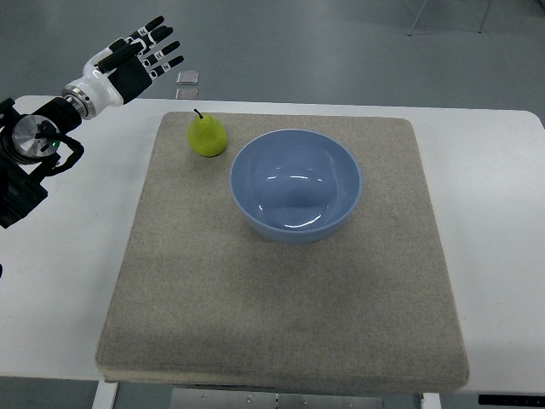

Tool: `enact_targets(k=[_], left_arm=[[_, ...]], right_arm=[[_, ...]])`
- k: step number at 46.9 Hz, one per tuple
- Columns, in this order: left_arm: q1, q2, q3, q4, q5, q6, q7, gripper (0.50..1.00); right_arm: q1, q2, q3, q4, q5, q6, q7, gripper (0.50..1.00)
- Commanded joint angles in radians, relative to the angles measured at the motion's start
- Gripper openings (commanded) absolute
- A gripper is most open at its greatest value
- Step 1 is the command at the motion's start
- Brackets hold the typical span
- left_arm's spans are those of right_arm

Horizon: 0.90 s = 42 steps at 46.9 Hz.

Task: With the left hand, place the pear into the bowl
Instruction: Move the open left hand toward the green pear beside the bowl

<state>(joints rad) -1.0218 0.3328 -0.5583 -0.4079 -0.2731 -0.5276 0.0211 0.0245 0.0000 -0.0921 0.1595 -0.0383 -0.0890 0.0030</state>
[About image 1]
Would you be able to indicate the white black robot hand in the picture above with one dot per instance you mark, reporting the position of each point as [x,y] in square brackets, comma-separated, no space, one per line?
[124,69]

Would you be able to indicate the green pear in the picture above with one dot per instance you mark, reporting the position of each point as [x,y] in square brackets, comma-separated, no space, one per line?
[206,135]

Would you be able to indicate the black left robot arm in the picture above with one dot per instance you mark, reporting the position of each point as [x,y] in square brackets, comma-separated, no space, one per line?
[33,147]

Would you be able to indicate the blue ceramic bowl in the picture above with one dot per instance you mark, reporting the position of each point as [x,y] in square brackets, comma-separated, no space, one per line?
[295,186]

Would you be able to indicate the lower floor outlet plate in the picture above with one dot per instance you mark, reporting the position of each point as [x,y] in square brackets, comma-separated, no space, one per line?
[190,93]

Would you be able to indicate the grey felt mat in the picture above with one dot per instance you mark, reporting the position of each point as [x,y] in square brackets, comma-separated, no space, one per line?
[203,299]

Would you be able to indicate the white table frame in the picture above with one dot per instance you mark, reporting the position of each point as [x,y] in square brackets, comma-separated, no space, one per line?
[209,398]

